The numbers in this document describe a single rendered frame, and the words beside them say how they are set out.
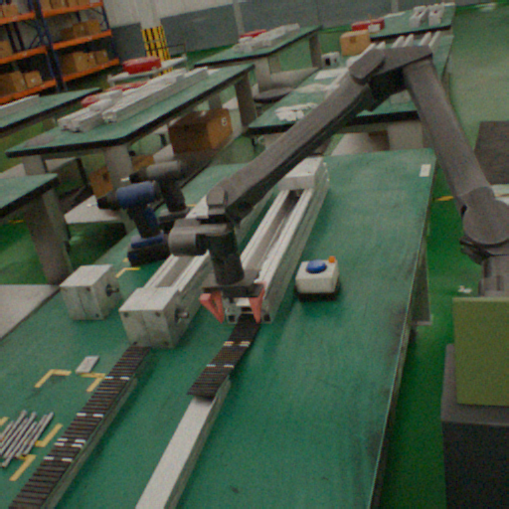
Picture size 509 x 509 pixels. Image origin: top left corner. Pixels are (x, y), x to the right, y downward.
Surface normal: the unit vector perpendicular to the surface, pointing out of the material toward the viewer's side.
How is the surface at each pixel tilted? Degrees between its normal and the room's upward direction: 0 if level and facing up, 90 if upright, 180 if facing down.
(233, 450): 0
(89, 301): 90
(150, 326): 90
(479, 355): 90
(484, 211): 42
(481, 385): 90
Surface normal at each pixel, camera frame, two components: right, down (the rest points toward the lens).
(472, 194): -0.35, -0.36
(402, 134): -0.33, 0.45
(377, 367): -0.18, -0.89
